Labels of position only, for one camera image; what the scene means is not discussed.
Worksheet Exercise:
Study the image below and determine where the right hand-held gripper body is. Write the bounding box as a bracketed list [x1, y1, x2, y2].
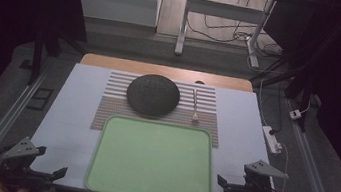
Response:
[223, 155, 291, 192]

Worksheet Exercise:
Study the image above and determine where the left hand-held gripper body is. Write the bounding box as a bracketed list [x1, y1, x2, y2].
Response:
[0, 132, 61, 192]

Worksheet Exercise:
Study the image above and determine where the person's left hand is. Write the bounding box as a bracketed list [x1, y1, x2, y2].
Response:
[0, 178, 33, 192]

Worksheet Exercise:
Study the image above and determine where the white power strip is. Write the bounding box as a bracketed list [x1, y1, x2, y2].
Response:
[257, 124, 286, 157]

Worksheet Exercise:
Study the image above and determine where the striped woven placemat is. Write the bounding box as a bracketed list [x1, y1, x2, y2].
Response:
[89, 69, 228, 149]

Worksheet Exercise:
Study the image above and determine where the small white adapter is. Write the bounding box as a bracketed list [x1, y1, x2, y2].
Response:
[287, 108, 304, 121]

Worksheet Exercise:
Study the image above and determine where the green plastic tray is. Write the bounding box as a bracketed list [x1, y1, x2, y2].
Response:
[82, 112, 222, 192]

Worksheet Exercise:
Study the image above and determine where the small pale fork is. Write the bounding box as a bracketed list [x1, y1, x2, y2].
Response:
[188, 88, 205, 125]

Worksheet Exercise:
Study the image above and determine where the black metal stand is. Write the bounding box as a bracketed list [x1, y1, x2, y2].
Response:
[243, 45, 322, 134]
[26, 20, 90, 93]

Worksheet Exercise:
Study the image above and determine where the dark round plate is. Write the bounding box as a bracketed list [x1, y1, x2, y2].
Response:
[123, 70, 184, 121]

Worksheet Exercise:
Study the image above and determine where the white power strip cable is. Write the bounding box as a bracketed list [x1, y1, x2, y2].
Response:
[273, 143, 315, 192]

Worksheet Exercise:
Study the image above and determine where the metal floor rail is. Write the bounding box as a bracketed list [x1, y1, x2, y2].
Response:
[273, 97, 341, 192]
[0, 51, 55, 192]

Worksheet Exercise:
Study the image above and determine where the black rectangular floor frame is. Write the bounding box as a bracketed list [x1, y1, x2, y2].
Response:
[25, 85, 55, 114]

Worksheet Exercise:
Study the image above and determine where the thin white cable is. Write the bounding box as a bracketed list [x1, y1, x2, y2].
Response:
[253, 77, 275, 128]

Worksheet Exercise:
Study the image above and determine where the tangle of floor cables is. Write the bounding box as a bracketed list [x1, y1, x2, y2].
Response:
[183, 0, 291, 60]

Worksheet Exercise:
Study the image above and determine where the white desk frame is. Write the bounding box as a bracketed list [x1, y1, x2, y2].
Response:
[173, 0, 278, 70]

